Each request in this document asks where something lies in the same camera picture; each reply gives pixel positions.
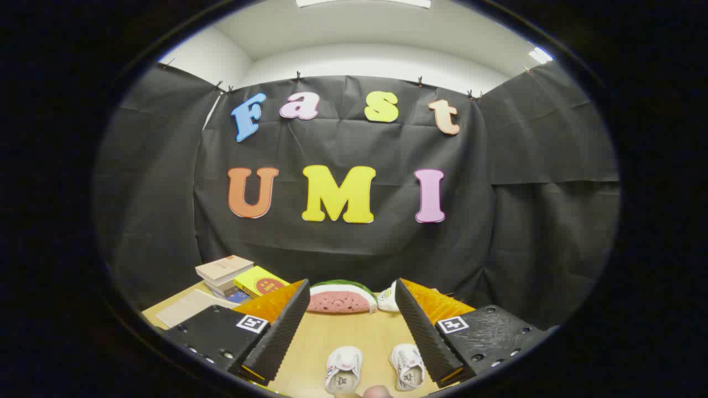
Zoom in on yellow book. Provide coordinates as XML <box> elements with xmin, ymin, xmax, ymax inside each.
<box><xmin>233</xmin><ymin>266</ymin><xmax>290</xmax><ymax>300</ymax></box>

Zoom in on white plush toy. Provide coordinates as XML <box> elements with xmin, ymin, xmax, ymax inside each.
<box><xmin>377</xmin><ymin>280</ymin><xmax>400</xmax><ymax>312</ymax></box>

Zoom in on beige storage box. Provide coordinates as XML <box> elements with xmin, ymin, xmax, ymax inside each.
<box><xmin>156</xmin><ymin>289</ymin><xmax>240</xmax><ymax>329</ymax></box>

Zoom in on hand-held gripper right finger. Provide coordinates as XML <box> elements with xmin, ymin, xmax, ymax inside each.
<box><xmin>394</xmin><ymin>278</ymin><xmax>558</xmax><ymax>389</ymax></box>

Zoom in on watermelon slice plush toy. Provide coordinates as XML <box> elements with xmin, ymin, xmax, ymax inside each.
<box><xmin>307</xmin><ymin>280</ymin><xmax>378</xmax><ymax>315</ymax></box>

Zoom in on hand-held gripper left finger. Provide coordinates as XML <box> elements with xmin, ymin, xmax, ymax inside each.
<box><xmin>162</xmin><ymin>279</ymin><xmax>311</xmax><ymax>386</ymax></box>

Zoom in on white canvas shoe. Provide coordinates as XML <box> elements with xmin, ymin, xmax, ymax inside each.
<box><xmin>325</xmin><ymin>346</ymin><xmax>363</xmax><ymax>394</ymax></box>
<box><xmin>389</xmin><ymin>343</ymin><xmax>426</xmax><ymax>391</ymax></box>

